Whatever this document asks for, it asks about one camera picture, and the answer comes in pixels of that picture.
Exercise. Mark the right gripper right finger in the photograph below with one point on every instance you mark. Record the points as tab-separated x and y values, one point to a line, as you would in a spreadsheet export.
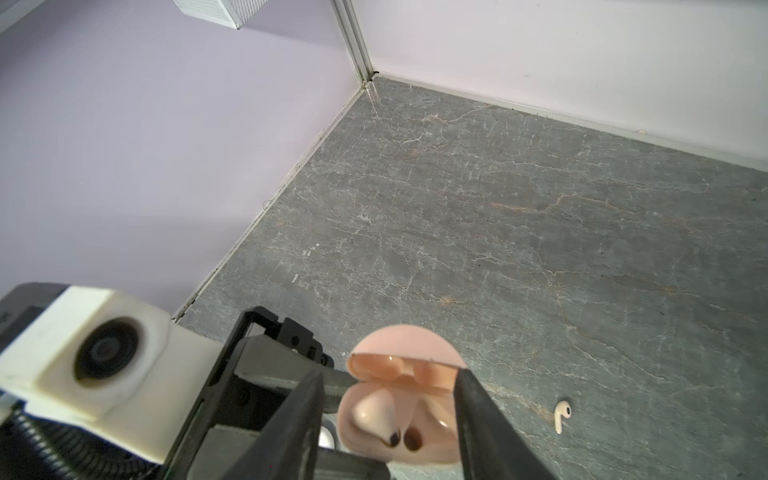
490	447

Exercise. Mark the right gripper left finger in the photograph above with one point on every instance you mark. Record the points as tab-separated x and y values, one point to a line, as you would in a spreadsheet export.
287	448

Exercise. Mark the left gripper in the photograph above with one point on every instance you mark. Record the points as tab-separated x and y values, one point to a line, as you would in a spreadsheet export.
262	362

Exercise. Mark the pink earbud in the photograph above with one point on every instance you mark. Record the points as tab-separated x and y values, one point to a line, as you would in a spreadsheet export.
376	415
561	411

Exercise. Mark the pink earbud charging case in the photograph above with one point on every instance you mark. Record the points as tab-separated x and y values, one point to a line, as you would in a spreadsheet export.
420	368

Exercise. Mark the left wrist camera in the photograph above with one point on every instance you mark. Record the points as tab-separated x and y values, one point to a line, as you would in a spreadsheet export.
103	361

